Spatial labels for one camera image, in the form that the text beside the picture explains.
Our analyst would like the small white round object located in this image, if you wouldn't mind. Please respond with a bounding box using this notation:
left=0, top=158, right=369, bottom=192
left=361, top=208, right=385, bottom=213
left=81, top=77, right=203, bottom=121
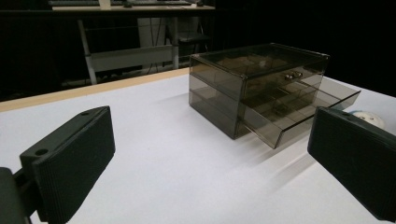
left=350, top=110, right=387, bottom=130

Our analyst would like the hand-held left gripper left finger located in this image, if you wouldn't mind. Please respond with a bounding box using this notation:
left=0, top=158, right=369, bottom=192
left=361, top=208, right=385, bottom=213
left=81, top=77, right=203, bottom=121
left=19, top=105, right=117, bottom=224

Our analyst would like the black keyboard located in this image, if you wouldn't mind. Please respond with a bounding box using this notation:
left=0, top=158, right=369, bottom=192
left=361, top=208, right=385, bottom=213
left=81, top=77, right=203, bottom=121
left=48, top=0, right=101, bottom=7

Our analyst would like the dark office chair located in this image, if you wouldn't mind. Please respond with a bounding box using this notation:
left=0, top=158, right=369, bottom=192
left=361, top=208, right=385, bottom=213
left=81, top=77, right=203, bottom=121
left=167, top=17, right=213, bottom=57

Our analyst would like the white metal desk frame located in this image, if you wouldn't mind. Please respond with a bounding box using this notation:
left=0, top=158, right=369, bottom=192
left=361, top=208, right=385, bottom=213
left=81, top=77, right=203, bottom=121
left=77, top=17, right=180, bottom=86

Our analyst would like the smoky transparent drawer organizer box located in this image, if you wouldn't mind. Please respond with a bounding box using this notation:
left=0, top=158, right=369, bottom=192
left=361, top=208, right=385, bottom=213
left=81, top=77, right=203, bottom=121
left=188, top=42, right=331, bottom=140

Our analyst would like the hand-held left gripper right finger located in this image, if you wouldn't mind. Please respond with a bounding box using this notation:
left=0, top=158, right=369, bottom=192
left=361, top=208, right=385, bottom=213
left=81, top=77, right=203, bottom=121
left=306, top=106, right=396, bottom=223

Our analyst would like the wooden desk top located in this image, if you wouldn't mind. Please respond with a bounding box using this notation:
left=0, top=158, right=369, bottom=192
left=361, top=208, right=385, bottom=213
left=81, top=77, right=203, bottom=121
left=51, top=3, right=217, bottom=12

